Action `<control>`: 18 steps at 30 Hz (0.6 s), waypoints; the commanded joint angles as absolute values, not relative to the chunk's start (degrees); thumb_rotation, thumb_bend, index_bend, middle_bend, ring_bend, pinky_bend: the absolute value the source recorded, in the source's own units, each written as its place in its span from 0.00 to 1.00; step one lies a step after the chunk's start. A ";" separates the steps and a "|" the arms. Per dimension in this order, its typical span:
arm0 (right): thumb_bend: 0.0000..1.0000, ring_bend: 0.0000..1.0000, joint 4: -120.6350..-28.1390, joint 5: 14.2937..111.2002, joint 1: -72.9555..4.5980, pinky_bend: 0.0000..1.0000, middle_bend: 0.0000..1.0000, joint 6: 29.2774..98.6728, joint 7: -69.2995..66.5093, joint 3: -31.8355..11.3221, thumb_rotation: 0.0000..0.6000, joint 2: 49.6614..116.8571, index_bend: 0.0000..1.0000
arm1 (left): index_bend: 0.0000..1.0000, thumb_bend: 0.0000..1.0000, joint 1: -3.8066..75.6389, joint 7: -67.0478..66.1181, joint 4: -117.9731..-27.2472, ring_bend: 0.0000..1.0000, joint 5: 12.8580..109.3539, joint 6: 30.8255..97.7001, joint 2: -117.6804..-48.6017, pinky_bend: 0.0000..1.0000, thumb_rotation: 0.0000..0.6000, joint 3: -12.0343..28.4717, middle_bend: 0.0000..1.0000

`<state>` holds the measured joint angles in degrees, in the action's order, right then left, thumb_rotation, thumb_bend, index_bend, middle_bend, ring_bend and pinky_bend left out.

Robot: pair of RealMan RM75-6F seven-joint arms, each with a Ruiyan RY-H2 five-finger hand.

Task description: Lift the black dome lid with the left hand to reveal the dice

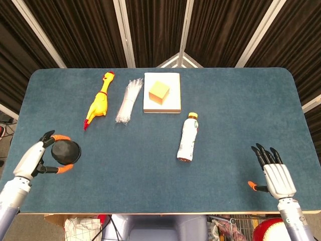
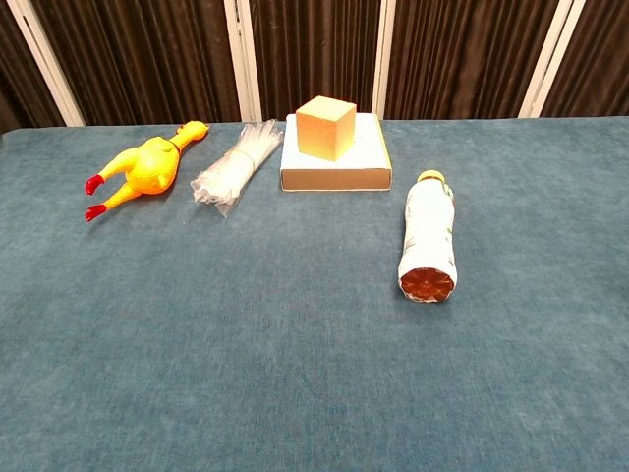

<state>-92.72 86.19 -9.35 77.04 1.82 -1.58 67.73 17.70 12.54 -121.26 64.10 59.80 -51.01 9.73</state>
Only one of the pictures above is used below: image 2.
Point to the blue table cloth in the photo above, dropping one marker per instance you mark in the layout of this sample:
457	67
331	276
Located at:
295	369

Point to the tan foam cube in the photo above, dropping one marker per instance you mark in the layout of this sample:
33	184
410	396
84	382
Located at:
324	133

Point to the white frame post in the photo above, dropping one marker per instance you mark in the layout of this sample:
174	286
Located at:
545	59
384	59
46	59
243	59

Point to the white labelled drink bottle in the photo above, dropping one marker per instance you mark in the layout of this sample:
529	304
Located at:
430	231

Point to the yellow rubber chicken toy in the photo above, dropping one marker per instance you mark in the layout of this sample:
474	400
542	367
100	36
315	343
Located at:
147	167

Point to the flat white cardboard box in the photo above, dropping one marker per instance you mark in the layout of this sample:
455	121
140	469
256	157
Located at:
366	152

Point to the clear plastic straw bundle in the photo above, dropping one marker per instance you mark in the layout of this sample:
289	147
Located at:
231	169

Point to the dark brown curtain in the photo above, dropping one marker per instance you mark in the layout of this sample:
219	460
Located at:
147	59

